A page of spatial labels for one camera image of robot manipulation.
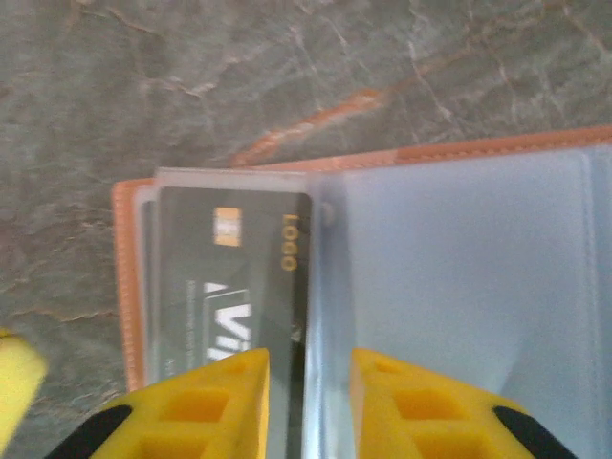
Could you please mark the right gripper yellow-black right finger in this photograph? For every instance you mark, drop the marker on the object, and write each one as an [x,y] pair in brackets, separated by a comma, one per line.
[430,416]

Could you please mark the yellow-black finger of the left gripper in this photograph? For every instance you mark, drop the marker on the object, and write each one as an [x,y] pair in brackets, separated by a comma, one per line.
[19,373]

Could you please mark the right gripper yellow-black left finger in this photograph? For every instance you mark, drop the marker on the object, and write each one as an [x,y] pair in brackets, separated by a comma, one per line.
[191,416]

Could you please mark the black credit card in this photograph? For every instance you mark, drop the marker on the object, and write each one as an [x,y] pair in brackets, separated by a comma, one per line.
[229,277]

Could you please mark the brown leather card holder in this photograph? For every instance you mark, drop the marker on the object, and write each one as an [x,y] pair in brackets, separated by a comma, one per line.
[454,268]

